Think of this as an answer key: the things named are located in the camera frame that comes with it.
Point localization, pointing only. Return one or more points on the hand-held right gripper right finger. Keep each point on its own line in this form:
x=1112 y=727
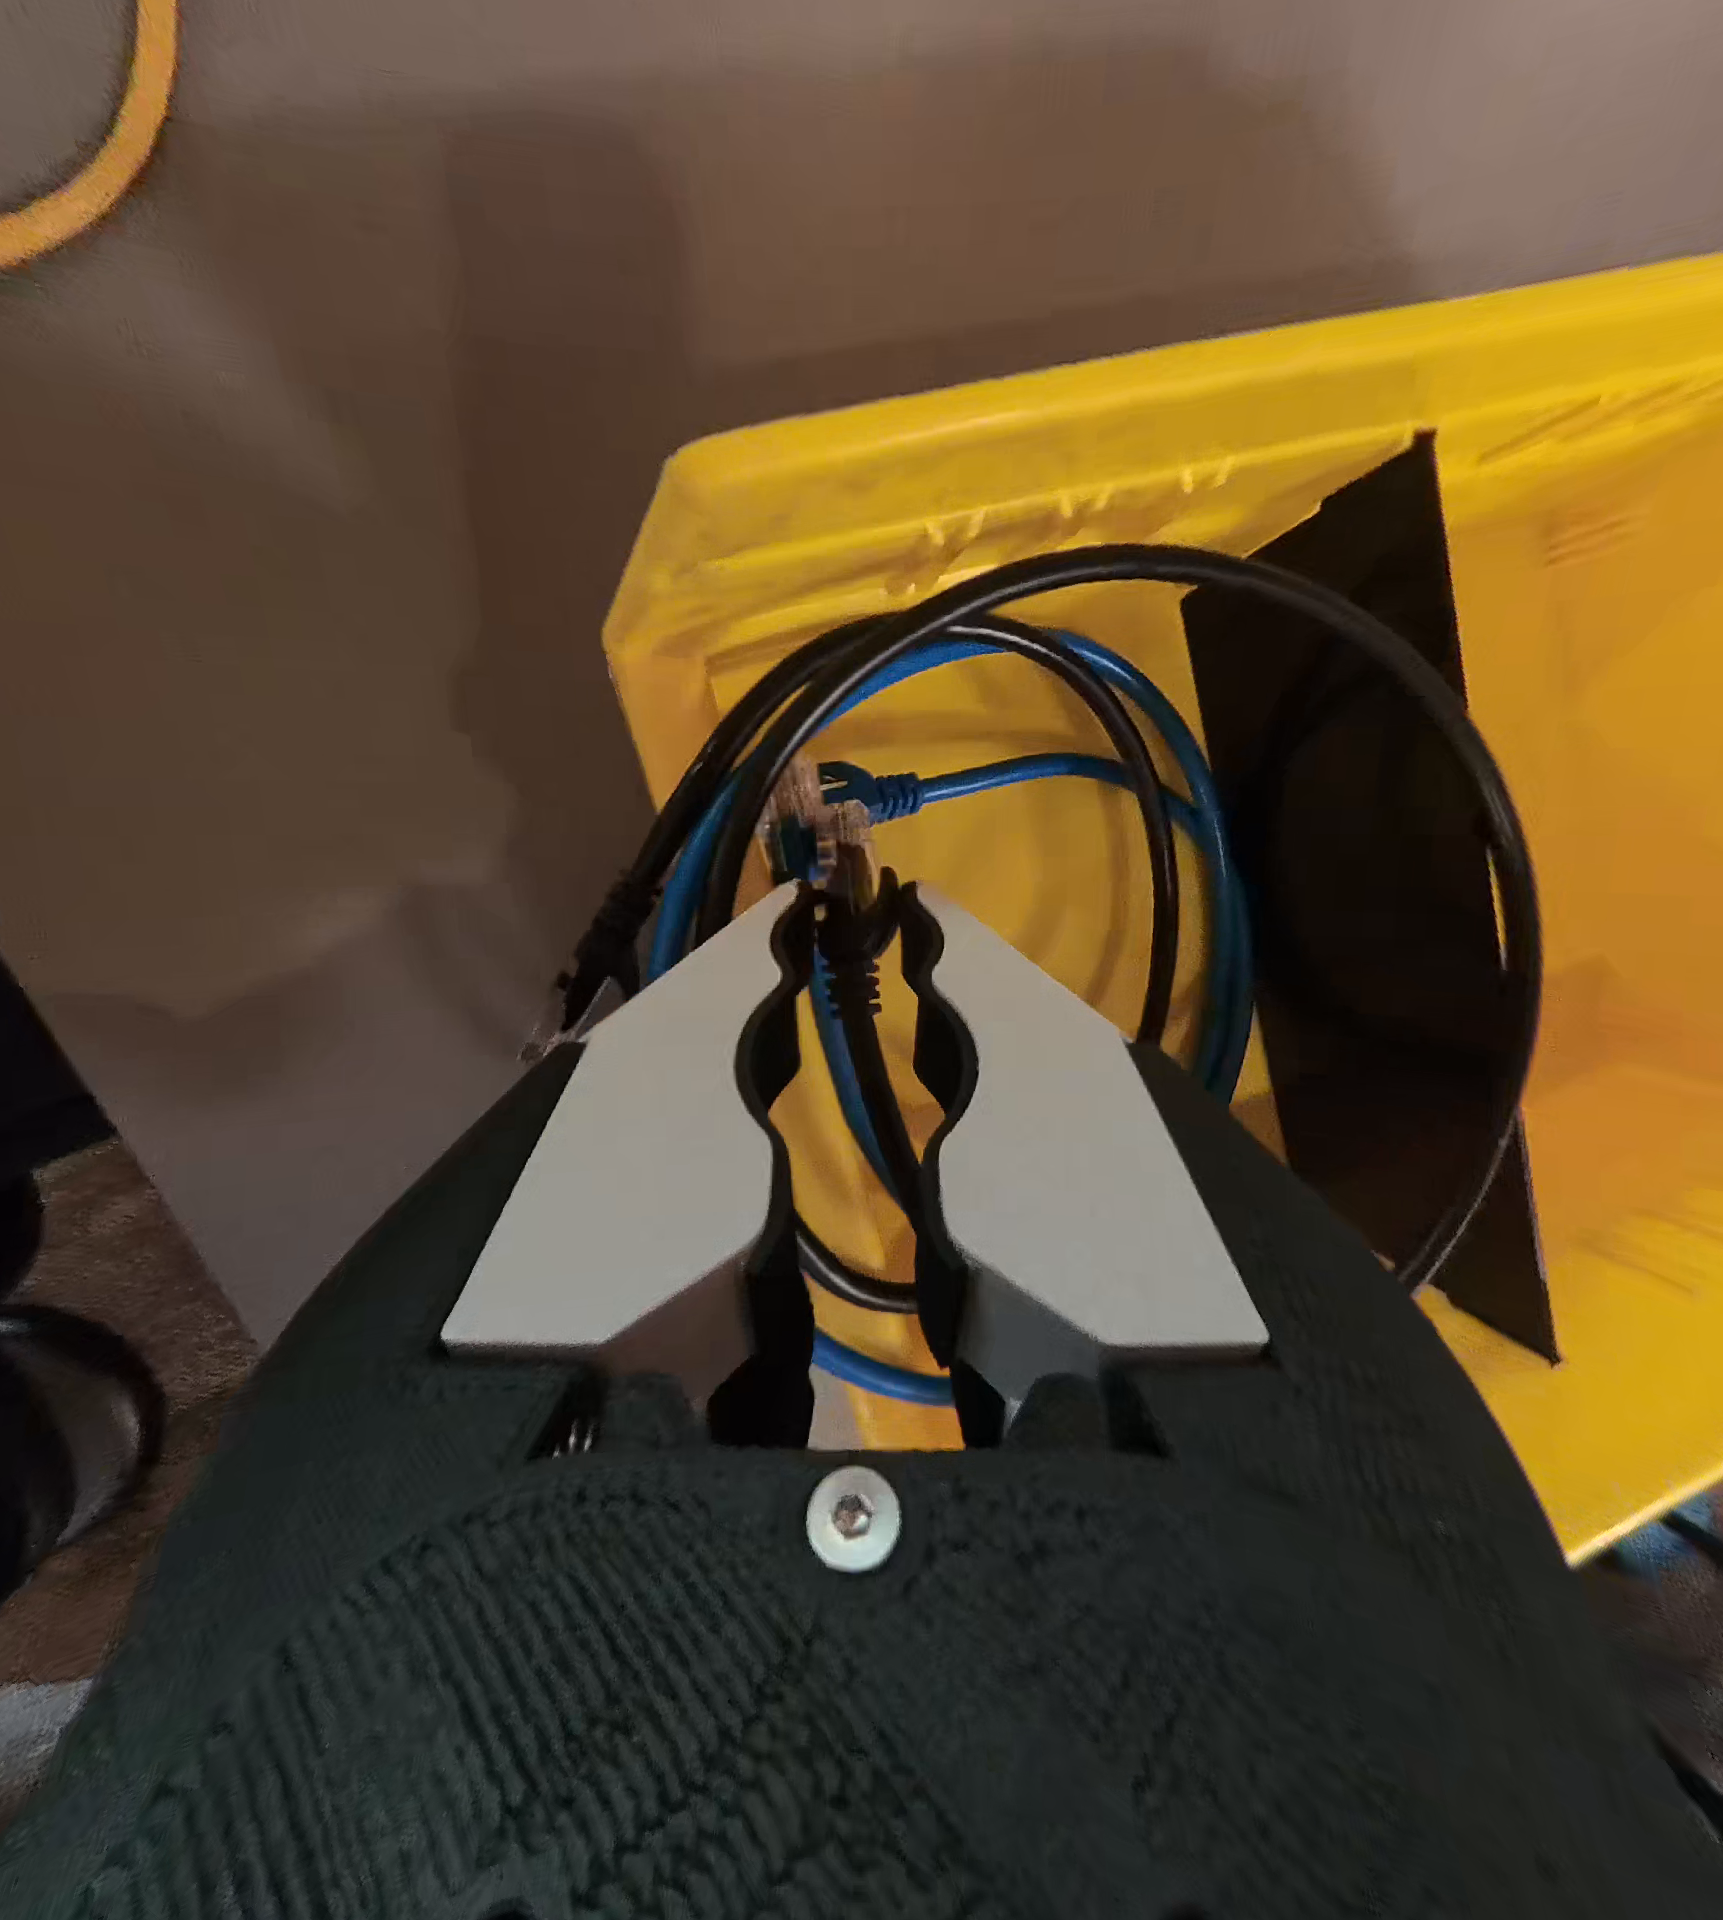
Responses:
x=1086 y=1185

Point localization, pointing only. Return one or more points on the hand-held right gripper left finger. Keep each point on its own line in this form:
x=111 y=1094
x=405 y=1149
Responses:
x=623 y=1171

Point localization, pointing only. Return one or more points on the yellow plastic bin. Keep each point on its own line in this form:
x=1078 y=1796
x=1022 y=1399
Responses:
x=1672 y=750

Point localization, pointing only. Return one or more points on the black bin divider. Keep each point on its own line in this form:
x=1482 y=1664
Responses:
x=1342 y=900

